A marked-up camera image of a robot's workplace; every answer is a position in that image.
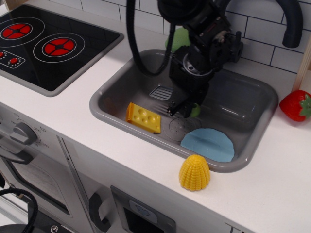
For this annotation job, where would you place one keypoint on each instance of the light blue plate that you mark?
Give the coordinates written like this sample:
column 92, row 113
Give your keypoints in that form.
column 210, row 143

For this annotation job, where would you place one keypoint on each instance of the red toy strawberry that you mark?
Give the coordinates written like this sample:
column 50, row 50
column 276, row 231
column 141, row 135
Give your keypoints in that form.
column 297, row 105

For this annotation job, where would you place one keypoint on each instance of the yellow toy corn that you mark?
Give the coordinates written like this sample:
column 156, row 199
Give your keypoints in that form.
column 194, row 174

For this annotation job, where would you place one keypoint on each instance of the grey toy oven door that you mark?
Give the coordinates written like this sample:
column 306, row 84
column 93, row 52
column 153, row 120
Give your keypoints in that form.
column 47, row 180

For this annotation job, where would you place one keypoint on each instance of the grey oven knob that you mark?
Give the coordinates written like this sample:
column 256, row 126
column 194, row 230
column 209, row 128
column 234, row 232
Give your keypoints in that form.
column 23, row 134

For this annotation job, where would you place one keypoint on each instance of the green handled grey spatula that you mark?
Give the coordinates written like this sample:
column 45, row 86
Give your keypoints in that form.
column 164, row 93

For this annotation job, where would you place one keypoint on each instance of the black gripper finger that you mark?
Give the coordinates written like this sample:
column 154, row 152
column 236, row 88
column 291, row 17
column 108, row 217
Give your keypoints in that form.
column 190, row 109
column 180, row 105

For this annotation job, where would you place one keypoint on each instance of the grey oven door handle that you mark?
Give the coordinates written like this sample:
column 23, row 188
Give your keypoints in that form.
column 16, row 154

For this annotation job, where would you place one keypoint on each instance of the grey dishwasher panel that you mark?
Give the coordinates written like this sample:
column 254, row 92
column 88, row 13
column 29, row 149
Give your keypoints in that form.
column 137, row 217

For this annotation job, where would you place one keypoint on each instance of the yellow toy cheese wedge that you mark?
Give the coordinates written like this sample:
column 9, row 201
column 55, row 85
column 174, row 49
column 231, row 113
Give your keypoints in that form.
column 143, row 118

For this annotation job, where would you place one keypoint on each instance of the grey plastic sink basin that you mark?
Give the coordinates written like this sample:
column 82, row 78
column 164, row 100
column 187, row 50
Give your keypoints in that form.
column 238, row 106

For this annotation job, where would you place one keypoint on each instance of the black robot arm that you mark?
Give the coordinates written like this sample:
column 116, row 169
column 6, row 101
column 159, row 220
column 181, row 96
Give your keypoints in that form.
column 211, row 46

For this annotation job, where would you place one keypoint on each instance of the black toy stovetop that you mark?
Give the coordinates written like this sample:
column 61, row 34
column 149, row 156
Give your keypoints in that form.
column 46, row 52

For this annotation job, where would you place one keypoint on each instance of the black toy faucet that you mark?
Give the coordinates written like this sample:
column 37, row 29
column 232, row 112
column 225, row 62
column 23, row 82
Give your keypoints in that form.
column 274, row 32

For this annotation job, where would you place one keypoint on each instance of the dark grey cabinet handle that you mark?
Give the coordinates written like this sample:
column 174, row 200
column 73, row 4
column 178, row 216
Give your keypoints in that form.
column 94, row 204

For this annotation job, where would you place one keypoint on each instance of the green toy lime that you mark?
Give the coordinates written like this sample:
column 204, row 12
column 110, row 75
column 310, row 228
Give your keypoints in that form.
column 180, row 38

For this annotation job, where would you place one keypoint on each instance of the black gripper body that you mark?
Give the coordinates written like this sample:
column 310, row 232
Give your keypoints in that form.
column 190, row 74

